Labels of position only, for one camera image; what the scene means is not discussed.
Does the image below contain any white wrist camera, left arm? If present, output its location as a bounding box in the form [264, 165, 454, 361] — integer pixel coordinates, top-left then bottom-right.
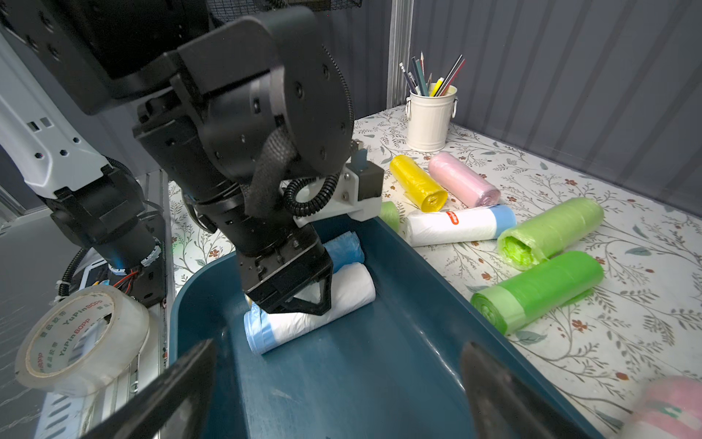
[283, 139, 385, 227]

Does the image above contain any bright green roll centre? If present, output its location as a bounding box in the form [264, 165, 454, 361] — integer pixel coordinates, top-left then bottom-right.
[471, 251, 604, 335]

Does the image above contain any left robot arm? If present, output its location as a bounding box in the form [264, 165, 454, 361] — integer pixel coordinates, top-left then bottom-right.
[1, 1, 354, 316]

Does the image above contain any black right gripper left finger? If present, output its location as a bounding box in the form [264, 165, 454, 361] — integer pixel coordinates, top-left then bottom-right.
[84, 339, 217, 438]

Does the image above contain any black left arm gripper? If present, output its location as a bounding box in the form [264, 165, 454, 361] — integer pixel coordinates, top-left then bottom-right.
[237, 224, 333, 316]

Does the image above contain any light green roll near box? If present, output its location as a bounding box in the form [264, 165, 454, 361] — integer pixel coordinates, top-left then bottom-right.
[378, 201, 400, 232]

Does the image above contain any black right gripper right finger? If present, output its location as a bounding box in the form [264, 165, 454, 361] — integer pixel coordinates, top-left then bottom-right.
[460, 342, 588, 438]

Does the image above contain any white roll with red label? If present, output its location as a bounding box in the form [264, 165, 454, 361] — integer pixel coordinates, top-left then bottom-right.
[404, 205, 517, 247]

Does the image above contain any clear packing tape roll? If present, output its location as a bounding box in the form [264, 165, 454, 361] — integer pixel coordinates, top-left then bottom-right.
[15, 285, 150, 397]

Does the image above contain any pale green roll centre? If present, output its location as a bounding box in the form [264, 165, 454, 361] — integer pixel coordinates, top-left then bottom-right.
[497, 198, 604, 271]

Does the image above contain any teal plastic storage box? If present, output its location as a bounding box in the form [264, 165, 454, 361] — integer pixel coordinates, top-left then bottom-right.
[169, 217, 598, 438]

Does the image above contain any white pen holder cup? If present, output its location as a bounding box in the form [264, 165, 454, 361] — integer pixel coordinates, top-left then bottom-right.
[405, 86, 458, 153]

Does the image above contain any yellow trash bag roll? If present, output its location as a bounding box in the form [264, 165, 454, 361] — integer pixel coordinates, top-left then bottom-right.
[389, 155, 448, 213]

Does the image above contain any white roll with blue end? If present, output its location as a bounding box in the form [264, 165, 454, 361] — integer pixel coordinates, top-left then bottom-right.
[243, 263, 376, 355]

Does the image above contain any blue roll with gold end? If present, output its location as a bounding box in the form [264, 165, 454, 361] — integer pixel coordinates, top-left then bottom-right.
[324, 232, 365, 274]

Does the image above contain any pink trash bag roll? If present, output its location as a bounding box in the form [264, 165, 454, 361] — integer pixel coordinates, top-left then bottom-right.
[428, 152, 501, 208]
[619, 376, 701, 438]

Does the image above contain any pens and pencils bunch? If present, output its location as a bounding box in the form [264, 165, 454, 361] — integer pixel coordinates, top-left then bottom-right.
[398, 54, 466, 98]

